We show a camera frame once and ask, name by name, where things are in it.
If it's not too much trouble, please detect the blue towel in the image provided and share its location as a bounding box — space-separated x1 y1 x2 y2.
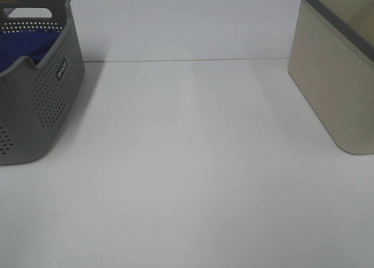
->
1 29 60 72

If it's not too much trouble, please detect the beige plastic bin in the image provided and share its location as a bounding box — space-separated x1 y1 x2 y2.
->
288 0 373 155

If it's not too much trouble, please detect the grey perforated plastic basket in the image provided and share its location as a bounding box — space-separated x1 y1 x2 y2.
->
1 0 85 165

